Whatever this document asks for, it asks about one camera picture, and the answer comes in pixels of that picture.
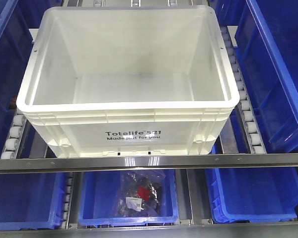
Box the white roller track left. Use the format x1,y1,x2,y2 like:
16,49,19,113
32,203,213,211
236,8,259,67
0,114,26,160

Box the blue bin upper left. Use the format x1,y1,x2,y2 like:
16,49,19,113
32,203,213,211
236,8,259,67
0,0,32,156

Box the lower white roller track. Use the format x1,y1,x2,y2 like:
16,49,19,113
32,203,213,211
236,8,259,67
60,172,75,230

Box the blue bin lower right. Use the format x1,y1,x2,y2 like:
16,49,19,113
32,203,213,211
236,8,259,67
205,167,298,224

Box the white roller track right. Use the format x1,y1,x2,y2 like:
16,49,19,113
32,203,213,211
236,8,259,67
220,26,267,154

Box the white roller track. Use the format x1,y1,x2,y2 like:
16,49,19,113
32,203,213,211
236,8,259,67
220,26,267,154
60,172,75,230
0,114,26,160

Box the white plastic Totelife tote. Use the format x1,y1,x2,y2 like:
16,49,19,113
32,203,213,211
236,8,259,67
16,5,240,158

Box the blue bin upper right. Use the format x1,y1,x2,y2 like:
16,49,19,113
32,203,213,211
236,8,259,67
235,0,298,153

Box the blue bin lower middle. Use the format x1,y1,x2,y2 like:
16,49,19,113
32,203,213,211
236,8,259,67
78,170,178,227

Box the steel left shelf front rail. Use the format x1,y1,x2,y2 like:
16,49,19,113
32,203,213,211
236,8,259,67
0,153,298,174

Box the clear bag of parts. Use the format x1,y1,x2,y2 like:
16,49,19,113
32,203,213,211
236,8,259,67
113,170,166,217

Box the blue bin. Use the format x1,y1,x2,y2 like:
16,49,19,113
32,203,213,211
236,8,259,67
205,167,298,224
235,0,298,153
78,170,178,227
0,173,67,231
0,0,32,156

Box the blue bin lower left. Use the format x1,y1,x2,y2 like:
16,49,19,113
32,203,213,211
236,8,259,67
0,173,67,231

